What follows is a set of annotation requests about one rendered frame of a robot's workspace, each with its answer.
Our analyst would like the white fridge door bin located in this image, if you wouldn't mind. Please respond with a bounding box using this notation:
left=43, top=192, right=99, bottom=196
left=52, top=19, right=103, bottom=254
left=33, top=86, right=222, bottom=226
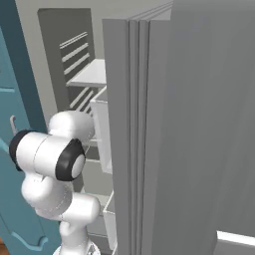
left=89, top=85, right=114, bottom=175
left=102, top=190, right=119, bottom=252

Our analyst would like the grey fridge door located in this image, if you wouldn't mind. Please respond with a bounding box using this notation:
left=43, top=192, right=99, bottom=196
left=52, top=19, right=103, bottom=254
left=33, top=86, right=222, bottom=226
left=102, top=0, right=255, bottom=255

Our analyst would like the white fridge shelf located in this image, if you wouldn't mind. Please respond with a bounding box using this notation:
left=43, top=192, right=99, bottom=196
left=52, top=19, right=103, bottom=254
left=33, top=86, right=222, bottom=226
left=66, top=58, right=108, bottom=89

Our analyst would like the teal cupboard door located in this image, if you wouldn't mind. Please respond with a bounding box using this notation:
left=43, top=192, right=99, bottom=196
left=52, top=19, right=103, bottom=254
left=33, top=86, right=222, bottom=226
left=0, top=0, right=63, bottom=255

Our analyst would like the grey cupboard handle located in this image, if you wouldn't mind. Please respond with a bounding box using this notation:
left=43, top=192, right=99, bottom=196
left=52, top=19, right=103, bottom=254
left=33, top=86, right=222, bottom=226
left=9, top=115, right=19, bottom=135

